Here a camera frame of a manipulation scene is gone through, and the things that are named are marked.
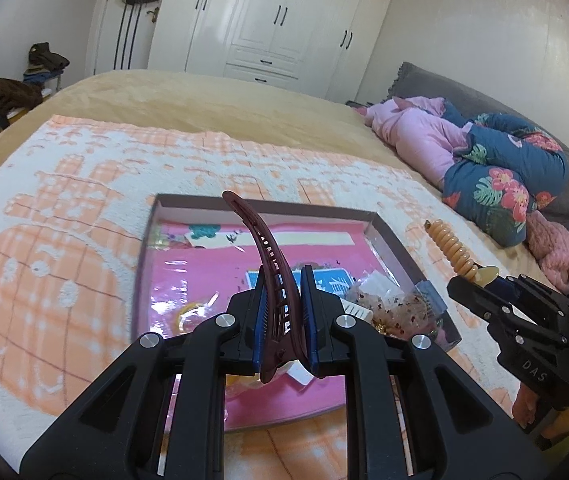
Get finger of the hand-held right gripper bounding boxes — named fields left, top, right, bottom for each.
left=511, top=273, right=569, bottom=348
left=447, top=276, right=569, bottom=397

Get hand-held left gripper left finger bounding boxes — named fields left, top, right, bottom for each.
left=19, top=280, right=273, bottom=480

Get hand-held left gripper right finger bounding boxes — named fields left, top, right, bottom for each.
left=299, top=263, right=551, bottom=480

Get dark red hair clip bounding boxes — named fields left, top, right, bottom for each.
left=221, top=190, right=311, bottom=386

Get brown box with pink lining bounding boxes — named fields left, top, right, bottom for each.
left=131, top=192, right=463, bottom=434

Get orange beaded hair clip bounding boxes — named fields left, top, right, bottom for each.
left=425, top=219, right=501, bottom=289

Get person's right hand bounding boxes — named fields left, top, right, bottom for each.
left=511, top=387, right=569, bottom=437

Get blue printed card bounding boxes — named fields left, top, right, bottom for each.
left=244, top=265, right=356, bottom=307

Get pink knit cloth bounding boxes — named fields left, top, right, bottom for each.
left=527, top=212, right=569, bottom=294

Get bag of yellow hair rings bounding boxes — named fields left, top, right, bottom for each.
left=173, top=299, right=221, bottom=335

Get glitter beads packet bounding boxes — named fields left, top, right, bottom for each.
left=371, top=292, right=439, bottom=342

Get white card with green print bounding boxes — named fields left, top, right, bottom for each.
left=183, top=224, right=239, bottom=250

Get blue floral quilt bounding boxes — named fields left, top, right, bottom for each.
left=439, top=102, right=569, bottom=248

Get pink garment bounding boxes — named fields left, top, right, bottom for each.
left=359, top=95, right=471, bottom=189

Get beige bedspread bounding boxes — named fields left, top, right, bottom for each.
left=0, top=69, right=446, bottom=207

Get orange and white printed blanket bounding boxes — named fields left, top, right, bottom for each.
left=0, top=114, right=540, bottom=480

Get grey headboard cover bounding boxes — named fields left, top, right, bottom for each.
left=381, top=62, right=569, bottom=222

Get white wardrobe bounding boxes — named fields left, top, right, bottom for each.
left=146, top=0, right=396, bottom=104

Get white door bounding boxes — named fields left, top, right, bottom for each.
left=84, top=0, right=166, bottom=79

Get brown garment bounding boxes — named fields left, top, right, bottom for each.
left=0, top=77, right=46, bottom=132

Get folded clothes pile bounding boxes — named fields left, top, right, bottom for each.
left=22, top=42, right=71, bottom=84

